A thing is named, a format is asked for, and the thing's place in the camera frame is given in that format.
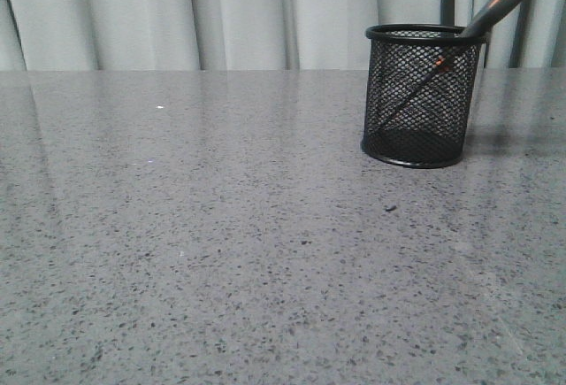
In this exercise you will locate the black mesh pen bucket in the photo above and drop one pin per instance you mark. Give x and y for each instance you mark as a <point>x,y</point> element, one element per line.
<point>430,131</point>

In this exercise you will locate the white pleated curtain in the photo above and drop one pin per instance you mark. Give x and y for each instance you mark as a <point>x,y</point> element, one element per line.
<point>77,35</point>

